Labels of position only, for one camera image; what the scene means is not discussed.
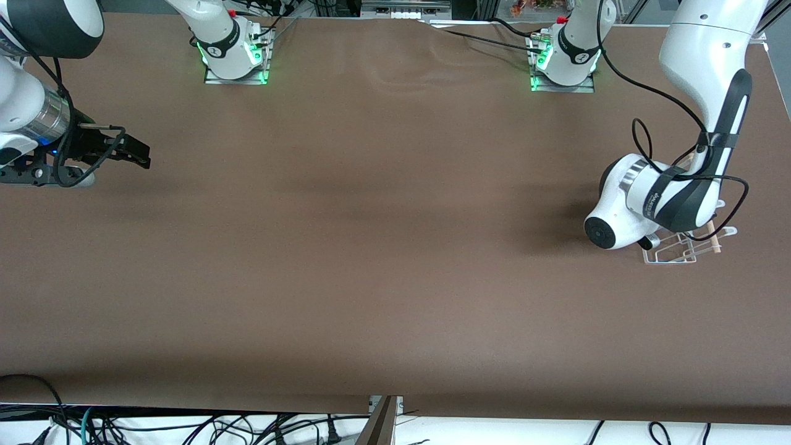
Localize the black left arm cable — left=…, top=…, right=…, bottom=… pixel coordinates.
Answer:
left=596, top=0, right=750, bottom=242

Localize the white wire cup rack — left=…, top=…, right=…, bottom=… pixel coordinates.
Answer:
left=643, top=213, right=739, bottom=265

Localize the black cable on table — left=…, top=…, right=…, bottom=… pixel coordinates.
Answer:
left=425, top=17, right=546, bottom=54

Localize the aluminium frame strut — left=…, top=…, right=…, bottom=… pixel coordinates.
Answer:
left=749, top=0, right=791, bottom=45

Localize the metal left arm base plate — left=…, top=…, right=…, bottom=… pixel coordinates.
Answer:
left=525, top=34, right=596, bottom=94

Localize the white power strip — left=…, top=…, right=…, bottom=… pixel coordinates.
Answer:
left=361, top=0, right=452, bottom=20

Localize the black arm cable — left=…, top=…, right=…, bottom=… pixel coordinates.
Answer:
left=0, top=19, right=128, bottom=187
left=596, top=0, right=750, bottom=242

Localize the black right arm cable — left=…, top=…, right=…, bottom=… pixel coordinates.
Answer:
left=0, top=19, right=128, bottom=187

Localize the orange background object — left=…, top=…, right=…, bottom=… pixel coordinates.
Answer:
left=510, top=0, right=558, bottom=15

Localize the teal floor cable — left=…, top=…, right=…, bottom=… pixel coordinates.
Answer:
left=79, top=406, right=98, bottom=445

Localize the black looped floor cable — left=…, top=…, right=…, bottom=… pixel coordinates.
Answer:
left=0, top=373, right=67, bottom=433

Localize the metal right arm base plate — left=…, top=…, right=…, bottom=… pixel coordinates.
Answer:
left=204, top=28, right=275, bottom=85

